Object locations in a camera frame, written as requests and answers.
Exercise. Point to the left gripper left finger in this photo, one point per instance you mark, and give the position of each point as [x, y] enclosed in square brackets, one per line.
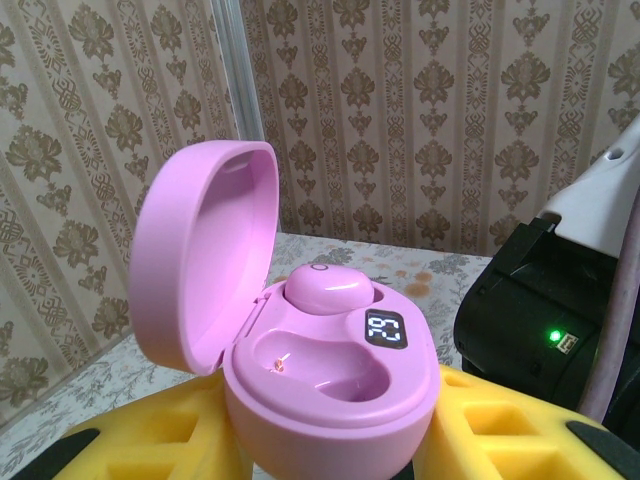
[150, 435]

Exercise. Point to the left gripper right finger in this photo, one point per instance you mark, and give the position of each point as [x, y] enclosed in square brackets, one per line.
[500, 440]

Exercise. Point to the pink earbud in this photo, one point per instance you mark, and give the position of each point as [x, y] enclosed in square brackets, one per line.
[325, 290]

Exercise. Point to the pink earbud charging case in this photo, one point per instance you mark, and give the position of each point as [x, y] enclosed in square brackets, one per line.
[200, 240]

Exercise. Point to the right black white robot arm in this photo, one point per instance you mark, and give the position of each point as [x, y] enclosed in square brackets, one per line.
[590, 200]

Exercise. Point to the aluminium corner post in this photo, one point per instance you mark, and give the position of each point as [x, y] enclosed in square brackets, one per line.
[241, 70]

